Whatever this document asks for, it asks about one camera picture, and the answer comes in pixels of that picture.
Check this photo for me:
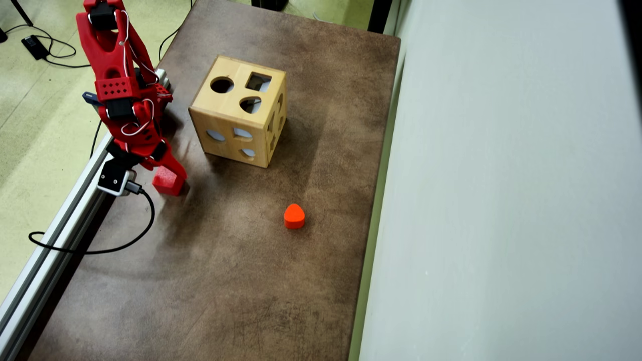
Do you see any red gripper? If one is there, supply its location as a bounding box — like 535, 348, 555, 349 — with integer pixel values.
99, 103, 188, 183

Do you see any red wooden cube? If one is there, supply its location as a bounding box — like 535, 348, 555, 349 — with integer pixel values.
152, 165, 186, 197

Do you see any wooden shape sorter box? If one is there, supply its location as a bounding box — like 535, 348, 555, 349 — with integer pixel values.
189, 55, 287, 168

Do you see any black box object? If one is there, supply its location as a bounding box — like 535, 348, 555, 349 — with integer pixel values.
251, 0, 290, 12

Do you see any orange rounded wooden block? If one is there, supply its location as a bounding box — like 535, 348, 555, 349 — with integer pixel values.
283, 203, 305, 230

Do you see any black power adapter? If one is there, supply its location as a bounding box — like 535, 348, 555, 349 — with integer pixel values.
21, 34, 51, 61

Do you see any black stand leg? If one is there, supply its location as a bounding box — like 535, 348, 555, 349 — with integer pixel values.
10, 0, 34, 27

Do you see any black camera cable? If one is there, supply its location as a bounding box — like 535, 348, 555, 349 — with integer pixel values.
28, 182, 156, 255

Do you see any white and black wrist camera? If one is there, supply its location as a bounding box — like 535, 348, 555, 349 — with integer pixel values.
97, 158, 137, 197

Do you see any thin black cable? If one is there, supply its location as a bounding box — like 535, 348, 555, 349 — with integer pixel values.
90, 120, 103, 159

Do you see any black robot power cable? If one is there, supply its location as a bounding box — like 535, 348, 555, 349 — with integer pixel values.
158, 0, 194, 62

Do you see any black adapter cable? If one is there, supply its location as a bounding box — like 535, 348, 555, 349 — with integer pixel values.
4, 23, 92, 69

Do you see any aluminium profile rail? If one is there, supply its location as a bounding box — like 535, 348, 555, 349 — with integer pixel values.
0, 131, 120, 361

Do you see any dark vertical post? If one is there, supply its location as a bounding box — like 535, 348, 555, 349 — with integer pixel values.
368, 0, 393, 35

